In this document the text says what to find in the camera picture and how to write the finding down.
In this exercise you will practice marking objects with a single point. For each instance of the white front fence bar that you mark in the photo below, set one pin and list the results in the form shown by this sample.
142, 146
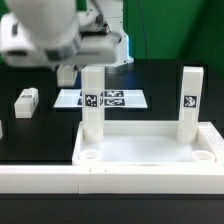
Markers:
115, 180

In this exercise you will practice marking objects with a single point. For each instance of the white desk tabletop tray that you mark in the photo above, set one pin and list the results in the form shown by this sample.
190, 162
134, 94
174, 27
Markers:
149, 143

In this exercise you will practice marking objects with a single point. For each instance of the white fiducial marker sheet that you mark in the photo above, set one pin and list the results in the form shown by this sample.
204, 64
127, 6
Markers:
72, 98

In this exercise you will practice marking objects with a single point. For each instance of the white left edge block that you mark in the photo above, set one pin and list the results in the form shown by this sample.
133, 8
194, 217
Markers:
1, 130

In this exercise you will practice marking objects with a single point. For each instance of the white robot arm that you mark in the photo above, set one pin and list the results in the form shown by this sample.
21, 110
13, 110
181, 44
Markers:
51, 33

